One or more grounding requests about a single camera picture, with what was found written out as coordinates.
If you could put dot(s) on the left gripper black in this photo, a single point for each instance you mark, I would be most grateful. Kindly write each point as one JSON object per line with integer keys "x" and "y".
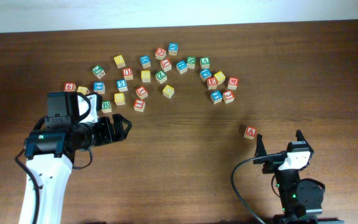
{"x": 109, "y": 131}

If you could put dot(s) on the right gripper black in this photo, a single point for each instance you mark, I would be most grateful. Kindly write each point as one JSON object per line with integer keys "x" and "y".
{"x": 260, "y": 150}

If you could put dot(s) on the yellow block letter s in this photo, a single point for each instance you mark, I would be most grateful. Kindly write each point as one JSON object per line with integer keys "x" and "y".
{"x": 145, "y": 76}
{"x": 119, "y": 99}

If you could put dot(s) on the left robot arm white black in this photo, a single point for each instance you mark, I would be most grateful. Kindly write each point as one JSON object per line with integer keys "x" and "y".
{"x": 71, "y": 124}

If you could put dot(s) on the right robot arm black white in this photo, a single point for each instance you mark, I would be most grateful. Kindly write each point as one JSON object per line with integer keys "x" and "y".
{"x": 301, "y": 199}

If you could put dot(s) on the green block letter B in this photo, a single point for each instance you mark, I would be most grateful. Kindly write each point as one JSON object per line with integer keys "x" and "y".
{"x": 106, "y": 107}

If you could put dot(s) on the red block letter A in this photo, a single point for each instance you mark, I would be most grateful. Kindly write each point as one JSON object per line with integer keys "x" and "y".
{"x": 250, "y": 132}

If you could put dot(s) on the red block letter K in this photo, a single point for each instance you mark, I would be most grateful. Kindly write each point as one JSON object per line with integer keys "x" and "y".
{"x": 141, "y": 92}

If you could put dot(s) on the blue block number 5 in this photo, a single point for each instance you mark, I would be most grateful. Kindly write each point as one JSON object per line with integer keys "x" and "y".
{"x": 122, "y": 85}

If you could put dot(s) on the yellow block W left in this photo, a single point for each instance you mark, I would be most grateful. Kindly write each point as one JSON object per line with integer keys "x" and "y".
{"x": 84, "y": 90}

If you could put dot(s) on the red block letter U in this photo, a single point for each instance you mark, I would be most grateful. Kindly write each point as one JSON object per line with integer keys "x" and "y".
{"x": 127, "y": 73}

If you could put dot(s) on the green block letter J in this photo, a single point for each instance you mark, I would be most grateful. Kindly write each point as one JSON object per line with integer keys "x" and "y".
{"x": 98, "y": 71}

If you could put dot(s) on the yellow block letter C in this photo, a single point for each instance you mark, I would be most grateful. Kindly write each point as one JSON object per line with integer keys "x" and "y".
{"x": 168, "y": 91}

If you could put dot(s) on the red block number 6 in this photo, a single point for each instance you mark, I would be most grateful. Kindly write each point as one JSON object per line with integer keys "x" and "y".
{"x": 69, "y": 86}

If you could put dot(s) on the green block letter Z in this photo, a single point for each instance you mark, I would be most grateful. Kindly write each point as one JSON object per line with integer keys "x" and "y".
{"x": 161, "y": 77}

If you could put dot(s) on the yellow block top left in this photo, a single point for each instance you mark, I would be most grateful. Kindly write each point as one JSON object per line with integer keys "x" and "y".
{"x": 119, "y": 60}

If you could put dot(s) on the blue block letter D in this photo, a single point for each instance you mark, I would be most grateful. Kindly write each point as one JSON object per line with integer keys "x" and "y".
{"x": 145, "y": 61}

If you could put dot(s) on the red block letter M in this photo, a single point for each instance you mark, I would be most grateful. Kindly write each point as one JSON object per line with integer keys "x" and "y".
{"x": 233, "y": 83}

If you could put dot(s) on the red block letter Y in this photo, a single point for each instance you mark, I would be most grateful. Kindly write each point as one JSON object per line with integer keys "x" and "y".
{"x": 166, "y": 65}

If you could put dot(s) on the blue block letter F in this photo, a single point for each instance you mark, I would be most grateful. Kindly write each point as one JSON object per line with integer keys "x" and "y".
{"x": 216, "y": 97}

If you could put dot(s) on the red block letter C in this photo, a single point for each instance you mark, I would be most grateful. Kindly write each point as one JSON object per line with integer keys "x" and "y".
{"x": 160, "y": 53}

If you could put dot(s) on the blue block letter H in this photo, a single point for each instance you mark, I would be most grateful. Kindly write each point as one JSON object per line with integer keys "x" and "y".
{"x": 182, "y": 67}

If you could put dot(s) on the yellow block right cluster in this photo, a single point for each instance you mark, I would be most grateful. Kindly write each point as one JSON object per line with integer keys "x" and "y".
{"x": 220, "y": 77}

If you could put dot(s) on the red block letter E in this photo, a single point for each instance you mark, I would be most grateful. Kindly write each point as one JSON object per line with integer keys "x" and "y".
{"x": 211, "y": 83}

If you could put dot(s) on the blue block letter X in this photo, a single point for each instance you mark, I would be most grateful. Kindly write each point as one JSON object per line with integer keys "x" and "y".
{"x": 172, "y": 48}

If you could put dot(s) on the green block letter N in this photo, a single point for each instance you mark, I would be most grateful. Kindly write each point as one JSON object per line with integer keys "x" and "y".
{"x": 191, "y": 61}

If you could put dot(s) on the blue block letter P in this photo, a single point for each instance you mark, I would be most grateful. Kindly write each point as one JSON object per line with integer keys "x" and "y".
{"x": 205, "y": 74}

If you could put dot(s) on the green block letter V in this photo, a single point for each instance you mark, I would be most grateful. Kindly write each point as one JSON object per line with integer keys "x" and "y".
{"x": 205, "y": 62}

